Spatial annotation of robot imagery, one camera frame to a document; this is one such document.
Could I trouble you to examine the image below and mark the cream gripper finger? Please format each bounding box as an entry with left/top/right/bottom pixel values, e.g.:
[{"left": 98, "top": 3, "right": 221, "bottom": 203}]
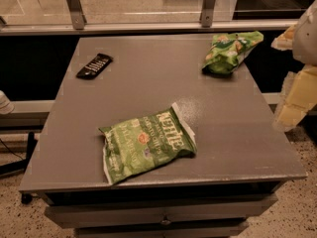
[
  {"left": 271, "top": 25, "right": 296, "bottom": 51},
  {"left": 272, "top": 104, "right": 307, "bottom": 132}
]

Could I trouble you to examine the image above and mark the green rice chip bag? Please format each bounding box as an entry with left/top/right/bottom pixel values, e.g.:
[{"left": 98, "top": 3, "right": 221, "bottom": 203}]
[{"left": 202, "top": 31, "right": 264, "bottom": 76}]

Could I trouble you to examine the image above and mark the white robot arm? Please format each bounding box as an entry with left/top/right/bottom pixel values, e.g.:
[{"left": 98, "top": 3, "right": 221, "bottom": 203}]
[{"left": 271, "top": 1, "right": 317, "bottom": 132}]

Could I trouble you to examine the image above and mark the green jalapeno chip bag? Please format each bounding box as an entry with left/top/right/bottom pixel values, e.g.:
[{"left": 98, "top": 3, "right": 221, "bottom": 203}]
[{"left": 100, "top": 103, "right": 197, "bottom": 185}]

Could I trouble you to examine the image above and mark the grey cabinet drawer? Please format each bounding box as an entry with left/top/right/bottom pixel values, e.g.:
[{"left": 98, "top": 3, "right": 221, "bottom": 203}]
[{"left": 45, "top": 193, "right": 277, "bottom": 228}]

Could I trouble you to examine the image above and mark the black snack bar wrapper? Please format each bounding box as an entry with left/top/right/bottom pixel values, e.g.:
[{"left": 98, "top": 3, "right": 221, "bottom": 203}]
[{"left": 76, "top": 54, "right": 113, "bottom": 79}]

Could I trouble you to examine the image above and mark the white object at left edge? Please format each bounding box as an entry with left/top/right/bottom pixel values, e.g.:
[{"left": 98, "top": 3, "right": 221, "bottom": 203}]
[{"left": 0, "top": 90, "right": 14, "bottom": 115}]

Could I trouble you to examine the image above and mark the metal railing post right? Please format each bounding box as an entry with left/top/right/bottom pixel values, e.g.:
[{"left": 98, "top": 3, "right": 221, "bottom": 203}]
[{"left": 200, "top": 0, "right": 216, "bottom": 28}]

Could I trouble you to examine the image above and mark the metal railing post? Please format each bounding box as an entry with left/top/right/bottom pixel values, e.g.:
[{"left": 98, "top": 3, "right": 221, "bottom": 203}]
[
  {"left": 66, "top": 0, "right": 86, "bottom": 30},
  {"left": 200, "top": 0, "right": 216, "bottom": 28}
]

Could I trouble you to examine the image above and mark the metal railing post left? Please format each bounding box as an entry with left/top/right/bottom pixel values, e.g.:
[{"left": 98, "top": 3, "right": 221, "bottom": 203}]
[{"left": 66, "top": 0, "right": 86, "bottom": 30}]

